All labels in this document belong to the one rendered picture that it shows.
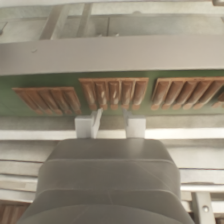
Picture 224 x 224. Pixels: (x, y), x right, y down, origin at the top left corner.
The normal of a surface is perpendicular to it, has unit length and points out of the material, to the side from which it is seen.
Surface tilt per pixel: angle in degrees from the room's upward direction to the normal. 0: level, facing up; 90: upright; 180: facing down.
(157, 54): 90
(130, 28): 90
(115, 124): 90
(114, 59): 90
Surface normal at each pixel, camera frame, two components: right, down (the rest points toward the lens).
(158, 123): -0.05, -0.48
